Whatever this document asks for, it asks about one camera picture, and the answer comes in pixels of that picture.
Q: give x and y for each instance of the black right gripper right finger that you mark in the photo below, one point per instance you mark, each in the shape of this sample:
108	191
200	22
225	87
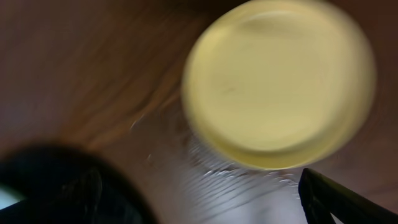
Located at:
323	199

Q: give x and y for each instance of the lower light blue plate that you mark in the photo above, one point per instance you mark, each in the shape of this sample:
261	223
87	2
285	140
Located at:
9	196

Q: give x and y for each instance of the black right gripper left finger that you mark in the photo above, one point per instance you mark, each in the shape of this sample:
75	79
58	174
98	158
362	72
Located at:
76	202

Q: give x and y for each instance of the yellow plate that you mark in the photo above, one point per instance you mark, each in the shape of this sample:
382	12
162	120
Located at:
279	84

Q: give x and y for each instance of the black round tray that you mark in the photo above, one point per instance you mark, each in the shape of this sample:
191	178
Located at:
42	169

